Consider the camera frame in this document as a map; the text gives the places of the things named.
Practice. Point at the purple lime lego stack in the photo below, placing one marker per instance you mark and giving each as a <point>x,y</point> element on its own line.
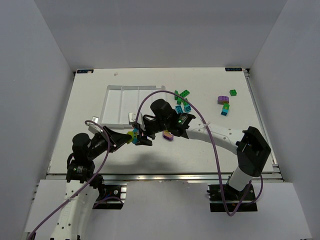
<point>167,135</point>

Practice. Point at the purple green teal lego stack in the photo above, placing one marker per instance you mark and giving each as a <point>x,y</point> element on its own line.
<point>225,109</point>

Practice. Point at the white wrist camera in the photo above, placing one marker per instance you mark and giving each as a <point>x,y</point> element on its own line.
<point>94,128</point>
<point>136,120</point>

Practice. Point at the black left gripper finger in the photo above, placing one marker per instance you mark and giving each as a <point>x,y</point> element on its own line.
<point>116,137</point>
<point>116,145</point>

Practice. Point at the purple arch lego brick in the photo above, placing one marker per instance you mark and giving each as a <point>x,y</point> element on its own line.
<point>223,100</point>

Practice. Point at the teal long lego brick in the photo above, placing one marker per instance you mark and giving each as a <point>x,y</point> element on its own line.
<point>179,109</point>

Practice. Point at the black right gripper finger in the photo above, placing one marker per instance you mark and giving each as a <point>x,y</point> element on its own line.
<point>146,123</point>
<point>145,140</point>

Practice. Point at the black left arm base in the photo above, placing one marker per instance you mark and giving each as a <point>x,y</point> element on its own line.
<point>112,194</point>

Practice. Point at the green lego brick lower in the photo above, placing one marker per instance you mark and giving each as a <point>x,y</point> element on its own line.
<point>181,101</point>

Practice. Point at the black corner label right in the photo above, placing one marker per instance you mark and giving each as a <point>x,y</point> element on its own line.
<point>233,69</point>

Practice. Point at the green lego brick upper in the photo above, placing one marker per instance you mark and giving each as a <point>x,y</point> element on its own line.
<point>184,93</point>

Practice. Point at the lime green lego brick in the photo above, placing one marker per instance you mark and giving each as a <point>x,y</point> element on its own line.
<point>131,137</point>

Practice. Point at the green slanted lego brick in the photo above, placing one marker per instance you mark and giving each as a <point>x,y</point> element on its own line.
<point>176,95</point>

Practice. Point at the teal small lego brick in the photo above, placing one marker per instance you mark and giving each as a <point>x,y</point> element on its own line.
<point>187,108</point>

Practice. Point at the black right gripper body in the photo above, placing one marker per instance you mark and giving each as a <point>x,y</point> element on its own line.
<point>148,128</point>

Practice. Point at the teal oval flower lego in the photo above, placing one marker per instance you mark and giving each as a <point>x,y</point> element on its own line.
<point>136,135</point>

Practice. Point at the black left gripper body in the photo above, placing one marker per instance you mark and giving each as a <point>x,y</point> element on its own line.
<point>107,136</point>

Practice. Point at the white divided sorting tray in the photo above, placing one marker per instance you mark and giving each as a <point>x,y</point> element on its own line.
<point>120,100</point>

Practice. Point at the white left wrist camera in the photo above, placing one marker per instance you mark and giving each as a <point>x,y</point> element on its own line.
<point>94,128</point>

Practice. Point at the green small lego cube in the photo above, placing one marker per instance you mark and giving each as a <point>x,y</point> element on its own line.
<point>233,92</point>

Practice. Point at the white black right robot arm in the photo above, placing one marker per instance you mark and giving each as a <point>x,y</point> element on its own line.
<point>249,146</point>

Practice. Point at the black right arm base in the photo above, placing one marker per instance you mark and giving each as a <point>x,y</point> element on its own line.
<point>232,198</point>

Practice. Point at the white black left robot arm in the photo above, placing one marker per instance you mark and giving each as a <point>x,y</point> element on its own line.
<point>85,188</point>

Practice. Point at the black corner label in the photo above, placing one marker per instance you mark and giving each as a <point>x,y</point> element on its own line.
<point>233,69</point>
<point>84,71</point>

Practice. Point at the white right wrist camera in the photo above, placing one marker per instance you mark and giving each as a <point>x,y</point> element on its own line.
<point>136,120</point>

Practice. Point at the black corner label left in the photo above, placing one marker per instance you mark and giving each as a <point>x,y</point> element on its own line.
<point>84,71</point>

